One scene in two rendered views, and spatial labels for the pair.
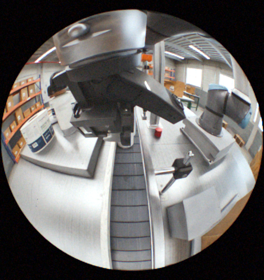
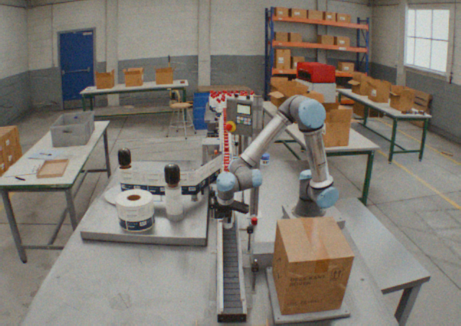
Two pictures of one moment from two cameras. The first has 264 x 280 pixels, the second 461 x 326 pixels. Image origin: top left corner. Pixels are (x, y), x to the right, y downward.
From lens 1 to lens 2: 157 cm
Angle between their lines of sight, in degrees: 20
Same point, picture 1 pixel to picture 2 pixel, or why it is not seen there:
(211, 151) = not seen: hidden behind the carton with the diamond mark
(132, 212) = (231, 249)
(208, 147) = not seen: hidden behind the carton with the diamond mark
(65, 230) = (189, 270)
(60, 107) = (176, 197)
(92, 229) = (209, 265)
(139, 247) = (234, 260)
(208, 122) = (298, 209)
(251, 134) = not seen: outside the picture
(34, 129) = (148, 210)
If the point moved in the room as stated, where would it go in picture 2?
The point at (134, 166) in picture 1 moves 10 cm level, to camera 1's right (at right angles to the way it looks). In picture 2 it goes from (233, 236) to (253, 236)
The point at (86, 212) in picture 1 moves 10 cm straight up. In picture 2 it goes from (204, 259) to (204, 242)
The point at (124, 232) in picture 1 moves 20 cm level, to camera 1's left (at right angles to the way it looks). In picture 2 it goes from (227, 255) to (183, 253)
